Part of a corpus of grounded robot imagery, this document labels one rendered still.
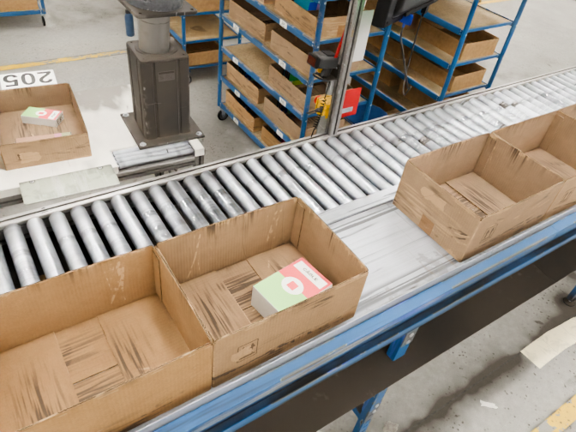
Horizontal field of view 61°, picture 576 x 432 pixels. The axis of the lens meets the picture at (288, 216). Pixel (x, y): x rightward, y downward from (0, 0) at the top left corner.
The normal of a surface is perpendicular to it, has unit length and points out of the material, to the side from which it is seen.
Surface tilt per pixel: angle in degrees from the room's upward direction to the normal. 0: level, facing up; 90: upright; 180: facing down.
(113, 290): 90
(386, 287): 0
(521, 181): 89
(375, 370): 0
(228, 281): 0
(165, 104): 90
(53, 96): 89
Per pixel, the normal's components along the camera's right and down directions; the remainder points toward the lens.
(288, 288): 0.11, -0.74
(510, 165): -0.83, 0.29
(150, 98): 0.49, 0.62
